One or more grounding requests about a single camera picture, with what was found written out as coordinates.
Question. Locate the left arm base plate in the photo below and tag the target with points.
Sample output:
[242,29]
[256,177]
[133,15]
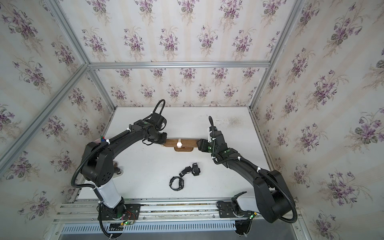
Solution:
[132,211]

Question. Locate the aluminium mounting rail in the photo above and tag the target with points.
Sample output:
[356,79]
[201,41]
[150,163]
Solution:
[151,210]

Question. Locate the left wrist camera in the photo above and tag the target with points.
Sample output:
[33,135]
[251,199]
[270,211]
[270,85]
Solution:
[158,121]

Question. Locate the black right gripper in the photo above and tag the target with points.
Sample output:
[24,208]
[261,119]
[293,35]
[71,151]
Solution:
[202,146]

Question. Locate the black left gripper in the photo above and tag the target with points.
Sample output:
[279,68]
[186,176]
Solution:
[163,140]

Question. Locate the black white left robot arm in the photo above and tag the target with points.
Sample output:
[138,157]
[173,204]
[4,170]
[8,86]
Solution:
[100,163]

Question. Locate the slotted white cable duct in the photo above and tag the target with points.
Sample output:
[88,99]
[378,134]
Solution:
[150,227]

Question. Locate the black square digital watch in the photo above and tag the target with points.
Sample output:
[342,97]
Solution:
[195,169]

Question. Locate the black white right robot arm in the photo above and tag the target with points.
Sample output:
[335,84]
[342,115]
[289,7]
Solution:
[272,198]

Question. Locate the dark grey strap watch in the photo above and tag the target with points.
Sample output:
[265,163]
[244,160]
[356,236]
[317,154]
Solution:
[185,171]

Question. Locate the black round bracelet watch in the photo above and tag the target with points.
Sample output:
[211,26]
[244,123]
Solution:
[176,183]

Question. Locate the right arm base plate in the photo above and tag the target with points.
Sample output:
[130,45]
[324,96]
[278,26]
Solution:
[226,211]

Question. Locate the brown wooden watch stand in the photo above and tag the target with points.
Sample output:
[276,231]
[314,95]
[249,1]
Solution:
[188,144]

